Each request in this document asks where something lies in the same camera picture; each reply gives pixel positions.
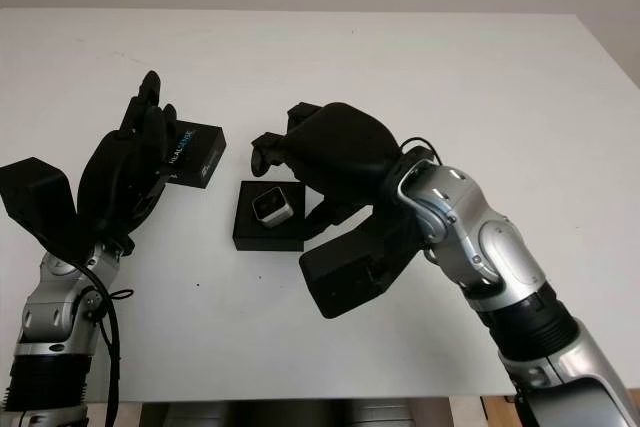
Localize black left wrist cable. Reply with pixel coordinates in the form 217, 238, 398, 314
74, 256, 125, 427

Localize black box base with insert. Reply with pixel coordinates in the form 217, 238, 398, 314
232, 180, 321, 252

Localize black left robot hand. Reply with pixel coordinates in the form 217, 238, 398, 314
77, 70, 179, 253

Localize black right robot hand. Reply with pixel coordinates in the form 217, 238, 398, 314
248, 101, 404, 244

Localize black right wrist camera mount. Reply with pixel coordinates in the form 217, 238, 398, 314
298, 216, 416, 320

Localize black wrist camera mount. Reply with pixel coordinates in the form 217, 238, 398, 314
298, 216, 416, 320
0, 157, 101, 258

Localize small silver cube camera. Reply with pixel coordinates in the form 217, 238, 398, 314
252, 186, 294, 228

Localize black printed box lid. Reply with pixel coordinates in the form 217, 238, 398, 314
167, 119, 227, 191

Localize dark grey robot torso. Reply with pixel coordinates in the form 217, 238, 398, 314
139, 399, 451, 427

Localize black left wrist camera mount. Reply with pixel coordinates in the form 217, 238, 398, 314
0, 157, 101, 258

